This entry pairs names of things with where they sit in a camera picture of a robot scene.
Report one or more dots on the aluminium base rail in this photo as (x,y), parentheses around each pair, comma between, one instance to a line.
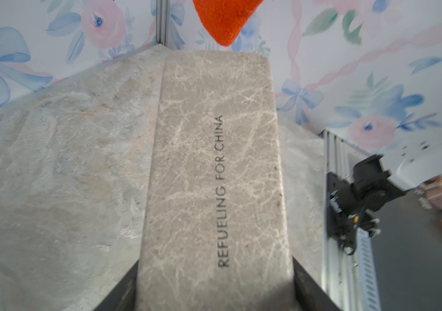
(348,268)

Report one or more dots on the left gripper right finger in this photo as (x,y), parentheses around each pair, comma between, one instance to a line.
(309,294)

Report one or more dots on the orange microfiber cloth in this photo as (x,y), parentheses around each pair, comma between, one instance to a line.
(225,19)

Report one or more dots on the grey stone-pattern eyeglass case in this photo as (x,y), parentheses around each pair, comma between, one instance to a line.
(215,234)

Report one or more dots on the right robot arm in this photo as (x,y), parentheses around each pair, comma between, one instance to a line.
(358,186)

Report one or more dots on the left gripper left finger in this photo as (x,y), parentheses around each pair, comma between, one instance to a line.
(123,296)

